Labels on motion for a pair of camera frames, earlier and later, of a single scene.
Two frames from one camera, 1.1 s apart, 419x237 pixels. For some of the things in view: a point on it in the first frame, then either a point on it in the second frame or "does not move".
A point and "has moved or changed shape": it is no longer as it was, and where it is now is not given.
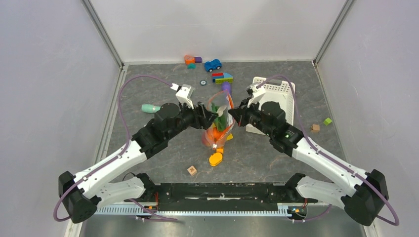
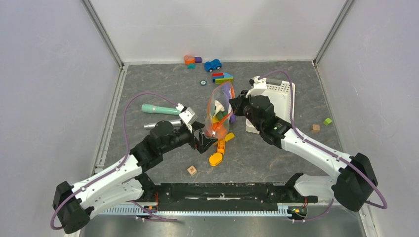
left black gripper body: [196, 121] -> [196, 143]
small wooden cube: [315, 128] does not move
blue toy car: [214, 64] does not move
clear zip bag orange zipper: [220, 102] has moved or changed shape
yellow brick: [230, 137] does not move
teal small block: [191, 66] does not move
